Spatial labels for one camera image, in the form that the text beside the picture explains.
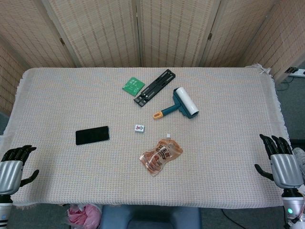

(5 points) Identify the brown sauce pouch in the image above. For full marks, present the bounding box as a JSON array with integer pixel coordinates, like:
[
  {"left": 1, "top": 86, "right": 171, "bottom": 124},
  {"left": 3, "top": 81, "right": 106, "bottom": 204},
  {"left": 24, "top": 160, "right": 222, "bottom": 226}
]
[{"left": 139, "top": 134, "right": 183, "bottom": 177}]

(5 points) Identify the beige woven tablecloth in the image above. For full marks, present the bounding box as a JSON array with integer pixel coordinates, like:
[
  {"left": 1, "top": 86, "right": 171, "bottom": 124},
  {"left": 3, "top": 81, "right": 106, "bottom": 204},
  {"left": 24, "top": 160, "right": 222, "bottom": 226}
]
[{"left": 4, "top": 63, "right": 290, "bottom": 208}]

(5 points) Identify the teal smartphone with black screen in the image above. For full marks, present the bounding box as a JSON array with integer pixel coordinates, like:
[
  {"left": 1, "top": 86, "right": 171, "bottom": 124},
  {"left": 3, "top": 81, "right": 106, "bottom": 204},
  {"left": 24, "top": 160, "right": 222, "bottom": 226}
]
[{"left": 75, "top": 125, "right": 110, "bottom": 146}]

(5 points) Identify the black floor cable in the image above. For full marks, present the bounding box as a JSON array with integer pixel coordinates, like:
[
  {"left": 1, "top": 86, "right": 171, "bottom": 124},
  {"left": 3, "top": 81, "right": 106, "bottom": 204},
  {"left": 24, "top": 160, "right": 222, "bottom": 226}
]
[
  {"left": 274, "top": 76, "right": 305, "bottom": 92},
  {"left": 221, "top": 208, "right": 285, "bottom": 227}
]

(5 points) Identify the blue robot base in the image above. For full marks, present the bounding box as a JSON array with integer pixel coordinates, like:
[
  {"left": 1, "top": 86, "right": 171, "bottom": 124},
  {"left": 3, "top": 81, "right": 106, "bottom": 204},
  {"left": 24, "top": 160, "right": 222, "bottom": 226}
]
[{"left": 101, "top": 204, "right": 202, "bottom": 229}]

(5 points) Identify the pink plastic bag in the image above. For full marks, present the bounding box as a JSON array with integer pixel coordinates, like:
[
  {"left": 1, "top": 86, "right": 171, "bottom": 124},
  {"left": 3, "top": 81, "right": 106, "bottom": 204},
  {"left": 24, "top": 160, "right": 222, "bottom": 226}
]
[{"left": 67, "top": 203, "right": 102, "bottom": 229}]

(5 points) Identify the white power strip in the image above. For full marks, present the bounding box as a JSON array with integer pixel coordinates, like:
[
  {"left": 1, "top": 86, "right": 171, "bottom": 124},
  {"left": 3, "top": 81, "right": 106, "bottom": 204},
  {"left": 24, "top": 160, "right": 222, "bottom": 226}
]
[{"left": 285, "top": 67, "right": 305, "bottom": 77}]

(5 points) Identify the green square packet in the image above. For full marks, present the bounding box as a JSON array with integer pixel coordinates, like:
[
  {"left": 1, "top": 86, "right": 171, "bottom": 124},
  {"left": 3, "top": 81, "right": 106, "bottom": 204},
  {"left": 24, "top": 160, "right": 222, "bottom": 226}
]
[{"left": 122, "top": 76, "right": 145, "bottom": 95}]

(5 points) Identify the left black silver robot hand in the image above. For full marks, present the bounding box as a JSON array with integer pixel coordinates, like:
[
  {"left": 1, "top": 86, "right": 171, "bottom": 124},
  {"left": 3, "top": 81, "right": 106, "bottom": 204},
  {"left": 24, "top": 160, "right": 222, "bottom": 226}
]
[{"left": 0, "top": 145, "right": 40, "bottom": 195}]

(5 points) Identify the teal white lint roller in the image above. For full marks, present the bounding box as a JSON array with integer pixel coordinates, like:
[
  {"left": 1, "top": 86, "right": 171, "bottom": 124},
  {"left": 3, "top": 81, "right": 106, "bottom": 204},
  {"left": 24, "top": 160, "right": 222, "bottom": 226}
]
[{"left": 152, "top": 87, "right": 199, "bottom": 120}]

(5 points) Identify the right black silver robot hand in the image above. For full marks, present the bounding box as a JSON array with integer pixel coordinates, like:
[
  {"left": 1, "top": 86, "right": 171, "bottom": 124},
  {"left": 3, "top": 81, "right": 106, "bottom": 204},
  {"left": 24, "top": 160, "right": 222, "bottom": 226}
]
[{"left": 254, "top": 134, "right": 304, "bottom": 190}]

